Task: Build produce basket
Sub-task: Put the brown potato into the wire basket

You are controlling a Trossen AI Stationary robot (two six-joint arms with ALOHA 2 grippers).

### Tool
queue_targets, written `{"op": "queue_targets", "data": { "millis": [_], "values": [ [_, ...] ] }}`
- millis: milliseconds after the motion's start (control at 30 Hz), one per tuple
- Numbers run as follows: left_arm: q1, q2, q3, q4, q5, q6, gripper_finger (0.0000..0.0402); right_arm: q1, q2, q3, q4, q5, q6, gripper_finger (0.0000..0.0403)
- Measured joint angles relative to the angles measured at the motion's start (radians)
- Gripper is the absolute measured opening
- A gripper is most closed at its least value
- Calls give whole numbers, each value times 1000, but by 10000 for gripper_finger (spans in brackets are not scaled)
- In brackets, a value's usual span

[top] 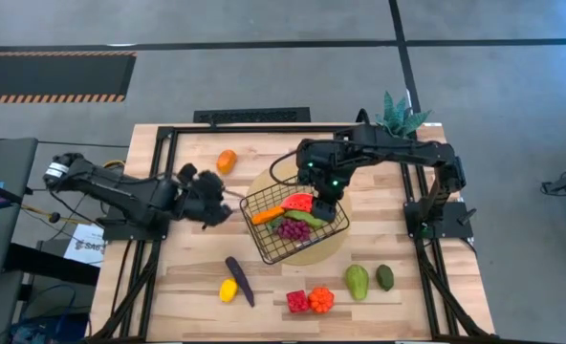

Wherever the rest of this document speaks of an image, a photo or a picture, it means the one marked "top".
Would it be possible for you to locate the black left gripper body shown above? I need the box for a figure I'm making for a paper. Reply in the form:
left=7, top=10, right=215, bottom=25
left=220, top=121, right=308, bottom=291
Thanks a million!
left=167, top=183, right=207, bottom=224

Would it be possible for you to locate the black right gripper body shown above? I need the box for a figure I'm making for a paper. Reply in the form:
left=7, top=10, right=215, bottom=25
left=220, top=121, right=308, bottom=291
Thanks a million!
left=311, top=166, right=350, bottom=204

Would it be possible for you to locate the light green cucumber toy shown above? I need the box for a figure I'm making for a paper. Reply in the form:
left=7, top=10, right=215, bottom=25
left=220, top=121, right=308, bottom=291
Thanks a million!
left=282, top=209, right=330, bottom=229

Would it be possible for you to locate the red watermelon slice toy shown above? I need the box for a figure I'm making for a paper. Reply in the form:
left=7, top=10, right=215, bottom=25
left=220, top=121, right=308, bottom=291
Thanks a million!
left=279, top=192, right=316, bottom=214

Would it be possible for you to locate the purple grapes toy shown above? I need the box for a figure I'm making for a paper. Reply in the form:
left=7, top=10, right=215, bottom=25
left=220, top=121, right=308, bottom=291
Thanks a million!
left=276, top=218, right=312, bottom=243

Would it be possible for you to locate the round woven table mat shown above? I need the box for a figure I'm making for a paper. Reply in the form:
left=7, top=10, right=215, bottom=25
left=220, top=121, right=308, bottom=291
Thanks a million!
left=246, top=164, right=351, bottom=268

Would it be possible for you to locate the black wire basket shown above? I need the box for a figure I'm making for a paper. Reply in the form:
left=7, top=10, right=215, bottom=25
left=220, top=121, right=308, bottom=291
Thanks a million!
left=238, top=175, right=351, bottom=267

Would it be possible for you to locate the purple eggplant toy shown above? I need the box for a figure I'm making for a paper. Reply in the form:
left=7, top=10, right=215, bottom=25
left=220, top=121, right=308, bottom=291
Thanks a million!
left=224, top=255, right=256, bottom=309

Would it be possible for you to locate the yellow lemon toy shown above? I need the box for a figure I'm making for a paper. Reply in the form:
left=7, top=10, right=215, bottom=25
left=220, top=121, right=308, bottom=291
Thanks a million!
left=218, top=277, right=239, bottom=304

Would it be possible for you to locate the orange-red bell pepper toy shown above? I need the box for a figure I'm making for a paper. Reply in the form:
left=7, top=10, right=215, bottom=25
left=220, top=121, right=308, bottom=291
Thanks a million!
left=307, top=286, right=336, bottom=315

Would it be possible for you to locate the dark green avocado toy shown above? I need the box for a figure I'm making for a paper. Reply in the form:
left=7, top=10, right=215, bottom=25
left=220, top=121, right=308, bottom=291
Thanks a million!
left=375, top=263, right=396, bottom=292

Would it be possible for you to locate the red bell pepper toy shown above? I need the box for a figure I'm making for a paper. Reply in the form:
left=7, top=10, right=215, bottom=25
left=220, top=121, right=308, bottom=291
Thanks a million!
left=285, top=289, right=311, bottom=314

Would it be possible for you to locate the black floor vent grille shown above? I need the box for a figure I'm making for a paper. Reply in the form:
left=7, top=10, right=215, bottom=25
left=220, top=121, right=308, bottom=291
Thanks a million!
left=192, top=106, right=312, bottom=124

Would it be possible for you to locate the potted plant in white pot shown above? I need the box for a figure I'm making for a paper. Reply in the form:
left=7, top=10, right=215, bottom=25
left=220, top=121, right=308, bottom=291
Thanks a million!
left=374, top=90, right=432, bottom=140

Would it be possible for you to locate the white printed paper sheet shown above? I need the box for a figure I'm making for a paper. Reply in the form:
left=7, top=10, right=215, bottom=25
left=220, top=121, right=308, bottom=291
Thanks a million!
left=62, top=223, right=107, bottom=269

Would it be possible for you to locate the black hazard-striped floor mat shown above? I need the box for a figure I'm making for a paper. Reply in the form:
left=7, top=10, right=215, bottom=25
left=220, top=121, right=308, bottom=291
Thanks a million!
left=0, top=51, right=138, bottom=104

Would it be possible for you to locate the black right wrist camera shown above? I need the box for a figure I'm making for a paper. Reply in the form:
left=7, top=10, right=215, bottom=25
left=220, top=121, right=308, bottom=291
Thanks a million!
left=295, top=155, right=321, bottom=186

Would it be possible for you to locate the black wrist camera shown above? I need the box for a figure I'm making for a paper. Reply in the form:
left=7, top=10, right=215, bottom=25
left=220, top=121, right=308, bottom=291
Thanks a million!
left=295, top=155, right=321, bottom=186
left=176, top=162, right=199, bottom=185

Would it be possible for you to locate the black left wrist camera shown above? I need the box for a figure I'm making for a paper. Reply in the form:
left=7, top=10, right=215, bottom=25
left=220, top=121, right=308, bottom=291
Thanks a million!
left=176, top=162, right=199, bottom=185

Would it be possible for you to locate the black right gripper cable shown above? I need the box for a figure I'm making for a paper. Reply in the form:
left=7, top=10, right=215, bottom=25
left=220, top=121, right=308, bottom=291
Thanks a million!
left=269, top=150, right=313, bottom=188

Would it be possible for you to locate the black aluminium table frame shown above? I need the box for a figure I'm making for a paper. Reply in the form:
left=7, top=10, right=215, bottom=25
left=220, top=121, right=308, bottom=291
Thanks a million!
left=85, top=124, right=499, bottom=343

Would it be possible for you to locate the yellow braided cable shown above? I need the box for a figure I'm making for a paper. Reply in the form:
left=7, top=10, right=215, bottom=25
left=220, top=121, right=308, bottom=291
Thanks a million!
left=20, top=203, right=81, bottom=226

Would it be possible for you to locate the blue cable bundle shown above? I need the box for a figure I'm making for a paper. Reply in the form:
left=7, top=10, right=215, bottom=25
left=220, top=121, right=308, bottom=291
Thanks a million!
left=8, top=284, right=91, bottom=344

